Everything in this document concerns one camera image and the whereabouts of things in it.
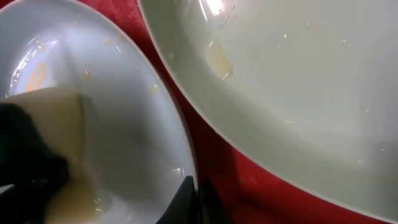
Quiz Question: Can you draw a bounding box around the white plate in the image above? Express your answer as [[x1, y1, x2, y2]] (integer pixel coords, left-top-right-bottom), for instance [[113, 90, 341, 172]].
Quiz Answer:
[[139, 0, 397, 222]]

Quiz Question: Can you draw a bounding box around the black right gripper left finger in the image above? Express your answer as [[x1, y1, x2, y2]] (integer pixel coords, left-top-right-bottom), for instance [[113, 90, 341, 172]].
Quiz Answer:
[[1, 103, 70, 223]]

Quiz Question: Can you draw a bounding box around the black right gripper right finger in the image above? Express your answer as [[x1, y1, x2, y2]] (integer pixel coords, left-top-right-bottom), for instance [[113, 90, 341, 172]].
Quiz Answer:
[[156, 176, 198, 224]]

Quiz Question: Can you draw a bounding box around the green yellow sponge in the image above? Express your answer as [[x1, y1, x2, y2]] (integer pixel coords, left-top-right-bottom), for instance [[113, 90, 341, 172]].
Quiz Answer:
[[1, 88, 101, 223]]

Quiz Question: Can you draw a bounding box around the red plastic tray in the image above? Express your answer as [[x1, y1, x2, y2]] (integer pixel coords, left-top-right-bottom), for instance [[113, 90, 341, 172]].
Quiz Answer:
[[77, 0, 389, 224]]

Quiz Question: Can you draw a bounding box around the light blue plate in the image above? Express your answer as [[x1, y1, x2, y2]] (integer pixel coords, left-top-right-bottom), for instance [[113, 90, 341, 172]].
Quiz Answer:
[[1, 1, 197, 223]]

